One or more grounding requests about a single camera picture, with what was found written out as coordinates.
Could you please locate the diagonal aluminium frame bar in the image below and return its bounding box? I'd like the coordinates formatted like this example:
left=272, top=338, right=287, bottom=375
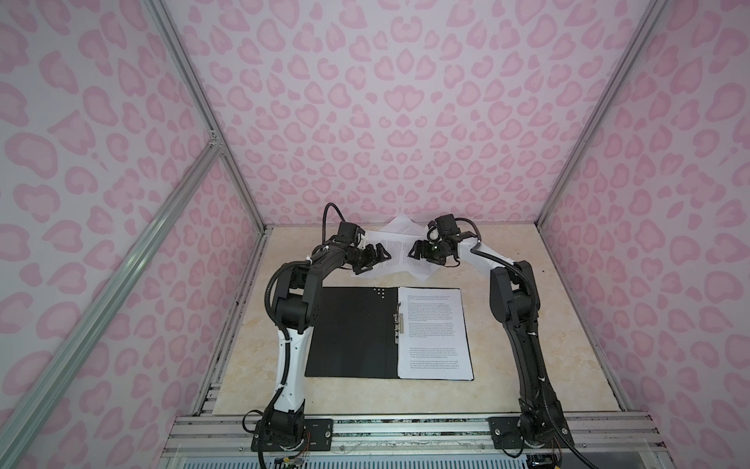
left=1, top=141, right=223, bottom=468

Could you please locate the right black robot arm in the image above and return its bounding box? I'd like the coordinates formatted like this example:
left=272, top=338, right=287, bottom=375
left=409, top=214, right=574, bottom=448

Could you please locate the corner aluminium post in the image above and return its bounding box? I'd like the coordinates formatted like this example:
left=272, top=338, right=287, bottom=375
left=535, top=0, right=670, bottom=231
left=143, top=0, right=267, bottom=234

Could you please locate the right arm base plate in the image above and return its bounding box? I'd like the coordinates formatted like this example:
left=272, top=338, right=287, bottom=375
left=487, top=414, right=574, bottom=455

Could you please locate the black file folder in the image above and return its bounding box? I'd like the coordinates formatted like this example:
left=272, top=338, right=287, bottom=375
left=305, top=287, right=400, bottom=379

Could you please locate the left corner aluminium post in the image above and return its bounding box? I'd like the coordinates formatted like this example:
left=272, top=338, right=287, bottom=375
left=143, top=0, right=267, bottom=234

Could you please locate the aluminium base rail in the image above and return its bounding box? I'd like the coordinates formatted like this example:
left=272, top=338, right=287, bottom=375
left=157, top=412, right=675, bottom=468

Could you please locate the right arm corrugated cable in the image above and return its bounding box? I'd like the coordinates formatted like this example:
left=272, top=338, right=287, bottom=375
left=427, top=218, right=599, bottom=469

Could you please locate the printed paper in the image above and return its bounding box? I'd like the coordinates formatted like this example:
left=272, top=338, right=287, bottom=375
left=398, top=287, right=474, bottom=381
left=359, top=214, right=439, bottom=281

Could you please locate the right corner aluminium post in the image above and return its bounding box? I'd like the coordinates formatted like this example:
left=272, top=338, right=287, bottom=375
left=535, top=0, right=670, bottom=231

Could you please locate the metal folder clip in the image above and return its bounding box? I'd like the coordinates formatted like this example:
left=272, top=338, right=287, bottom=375
left=394, top=301, right=404, bottom=345

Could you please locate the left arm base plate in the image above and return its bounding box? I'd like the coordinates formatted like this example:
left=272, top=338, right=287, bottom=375
left=251, top=417, right=333, bottom=453

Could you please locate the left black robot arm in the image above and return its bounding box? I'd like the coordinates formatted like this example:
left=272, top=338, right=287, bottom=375
left=253, top=221, right=391, bottom=453

